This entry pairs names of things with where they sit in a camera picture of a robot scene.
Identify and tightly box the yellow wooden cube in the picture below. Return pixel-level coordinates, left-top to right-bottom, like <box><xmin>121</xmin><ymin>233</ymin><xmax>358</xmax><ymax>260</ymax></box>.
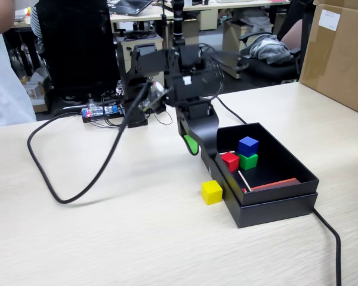
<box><xmin>201</xmin><ymin>179</ymin><xmax>223</xmax><ymax>206</ymax></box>

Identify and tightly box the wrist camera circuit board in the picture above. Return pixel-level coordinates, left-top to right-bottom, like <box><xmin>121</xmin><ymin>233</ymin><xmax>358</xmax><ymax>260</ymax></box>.
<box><xmin>137</xmin><ymin>81</ymin><xmax>168</xmax><ymax>113</ymax></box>

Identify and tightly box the long white stick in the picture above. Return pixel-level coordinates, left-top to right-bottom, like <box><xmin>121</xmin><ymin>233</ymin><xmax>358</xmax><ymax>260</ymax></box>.
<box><xmin>237</xmin><ymin>170</ymin><xmax>253</xmax><ymax>193</ymax></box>

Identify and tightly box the controller board with red LED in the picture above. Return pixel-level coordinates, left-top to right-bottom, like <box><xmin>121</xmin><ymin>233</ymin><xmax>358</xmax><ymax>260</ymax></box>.
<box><xmin>81</xmin><ymin>102</ymin><xmax>129</xmax><ymax>125</ymax></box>

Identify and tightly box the black open box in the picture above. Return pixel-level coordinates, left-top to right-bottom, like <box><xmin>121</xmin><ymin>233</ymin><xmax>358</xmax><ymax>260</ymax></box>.
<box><xmin>200</xmin><ymin>139</ymin><xmax>319</xmax><ymax>229</ymax></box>

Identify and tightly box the large brown cardboard box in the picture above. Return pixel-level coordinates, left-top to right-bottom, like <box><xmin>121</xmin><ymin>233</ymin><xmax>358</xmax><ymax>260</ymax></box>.
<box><xmin>298</xmin><ymin>0</ymin><xmax>358</xmax><ymax>119</ymax></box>

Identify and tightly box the smooth black power cable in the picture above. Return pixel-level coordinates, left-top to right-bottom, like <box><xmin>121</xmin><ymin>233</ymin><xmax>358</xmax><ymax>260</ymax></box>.
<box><xmin>208</xmin><ymin>94</ymin><xmax>343</xmax><ymax>286</ymax></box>

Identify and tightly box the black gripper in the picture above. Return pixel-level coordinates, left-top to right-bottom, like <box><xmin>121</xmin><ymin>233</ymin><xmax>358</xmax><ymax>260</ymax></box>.
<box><xmin>174</xmin><ymin>99</ymin><xmax>221</xmax><ymax>159</ymax></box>

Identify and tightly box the bare forearm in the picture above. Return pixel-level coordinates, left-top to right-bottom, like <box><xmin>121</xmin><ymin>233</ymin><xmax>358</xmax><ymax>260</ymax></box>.
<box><xmin>0</xmin><ymin>0</ymin><xmax>18</xmax><ymax>42</ymax></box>

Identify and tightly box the white open carton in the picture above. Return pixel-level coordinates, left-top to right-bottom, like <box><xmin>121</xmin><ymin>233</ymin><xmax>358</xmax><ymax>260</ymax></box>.
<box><xmin>22</xmin><ymin>79</ymin><xmax>47</xmax><ymax>113</ymax></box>

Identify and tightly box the red wooden cube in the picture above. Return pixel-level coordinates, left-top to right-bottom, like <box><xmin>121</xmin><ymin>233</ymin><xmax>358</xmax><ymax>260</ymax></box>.
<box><xmin>220</xmin><ymin>151</ymin><xmax>240</xmax><ymax>172</ymax></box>

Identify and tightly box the person in white shirt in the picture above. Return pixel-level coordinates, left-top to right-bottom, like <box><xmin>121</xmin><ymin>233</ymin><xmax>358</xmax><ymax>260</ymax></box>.
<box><xmin>0</xmin><ymin>32</ymin><xmax>38</xmax><ymax>130</ymax></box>

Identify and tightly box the black vertical pole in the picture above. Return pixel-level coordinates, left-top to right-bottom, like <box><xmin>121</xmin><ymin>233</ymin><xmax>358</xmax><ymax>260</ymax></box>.
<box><xmin>170</xmin><ymin>0</ymin><xmax>187</xmax><ymax>48</ymax></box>

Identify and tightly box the green wooden cube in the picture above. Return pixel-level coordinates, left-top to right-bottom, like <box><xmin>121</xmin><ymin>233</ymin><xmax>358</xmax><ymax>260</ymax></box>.
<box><xmin>237</xmin><ymin>152</ymin><xmax>259</xmax><ymax>171</ymax></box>

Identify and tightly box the blue wooden cube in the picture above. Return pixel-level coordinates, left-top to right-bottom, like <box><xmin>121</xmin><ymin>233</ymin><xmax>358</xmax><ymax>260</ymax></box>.
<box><xmin>237</xmin><ymin>136</ymin><xmax>260</xmax><ymax>157</ymax></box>

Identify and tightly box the person in striped shirt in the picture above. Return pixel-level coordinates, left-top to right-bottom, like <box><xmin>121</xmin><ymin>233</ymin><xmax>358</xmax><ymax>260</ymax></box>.
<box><xmin>29</xmin><ymin>2</ymin><xmax>46</xmax><ymax>52</ymax></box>

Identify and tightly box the black mesh office chair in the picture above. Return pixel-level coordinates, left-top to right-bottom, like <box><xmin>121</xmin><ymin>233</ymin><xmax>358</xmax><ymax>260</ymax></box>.
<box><xmin>34</xmin><ymin>0</ymin><xmax>120</xmax><ymax>113</ymax></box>

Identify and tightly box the grey hooded sweater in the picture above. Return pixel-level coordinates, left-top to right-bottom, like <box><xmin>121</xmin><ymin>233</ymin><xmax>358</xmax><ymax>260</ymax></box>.
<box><xmin>240</xmin><ymin>33</ymin><xmax>295</xmax><ymax>65</ymax></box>

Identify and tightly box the black cardboard box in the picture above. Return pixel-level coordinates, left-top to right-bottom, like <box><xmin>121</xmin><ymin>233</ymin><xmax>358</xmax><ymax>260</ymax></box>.
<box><xmin>202</xmin><ymin>122</ymin><xmax>320</xmax><ymax>206</ymax></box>

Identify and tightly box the black laptop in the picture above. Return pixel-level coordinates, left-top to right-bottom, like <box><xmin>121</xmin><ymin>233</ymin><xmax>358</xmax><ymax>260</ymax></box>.
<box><xmin>109</xmin><ymin>0</ymin><xmax>154</xmax><ymax>16</ymax></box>

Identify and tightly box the beige drawer cabinet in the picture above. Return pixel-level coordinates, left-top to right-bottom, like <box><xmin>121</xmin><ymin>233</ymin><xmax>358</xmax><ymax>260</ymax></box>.
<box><xmin>116</xmin><ymin>32</ymin><xmax>165</xmax><ymax>81</ymax></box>
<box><xmin>220</xmin><ymin>20</ymin><xmax>258</xmax><ymax>79</ymax></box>

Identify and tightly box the black armrest office chair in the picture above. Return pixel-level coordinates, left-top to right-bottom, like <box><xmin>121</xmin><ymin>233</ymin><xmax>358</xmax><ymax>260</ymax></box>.
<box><xmin>236</xmin><ymin>17</ymin><xmax>305</xmax><ymax>83</ymax></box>

